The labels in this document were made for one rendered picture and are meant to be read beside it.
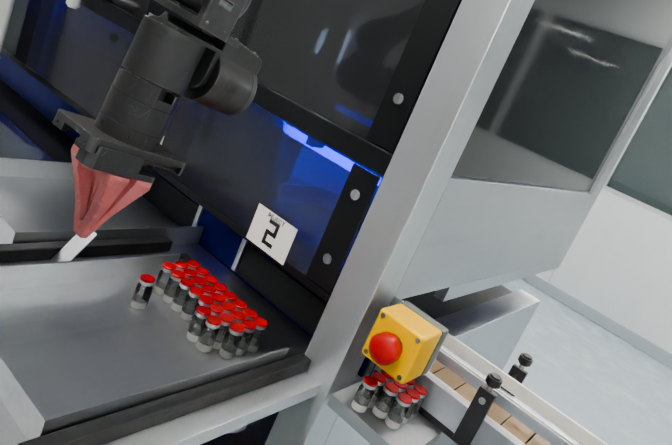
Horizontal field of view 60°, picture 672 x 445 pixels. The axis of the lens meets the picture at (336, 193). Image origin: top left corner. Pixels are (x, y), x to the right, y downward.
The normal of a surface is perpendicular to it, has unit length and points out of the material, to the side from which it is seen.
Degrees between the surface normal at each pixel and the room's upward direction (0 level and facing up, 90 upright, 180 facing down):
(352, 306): 90
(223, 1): 93
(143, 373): 0
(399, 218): 90
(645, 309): 90
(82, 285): 0
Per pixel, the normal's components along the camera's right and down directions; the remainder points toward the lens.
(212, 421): 0.38, -0.89
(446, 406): -0.58, -0.03
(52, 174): 0.72, 0.45
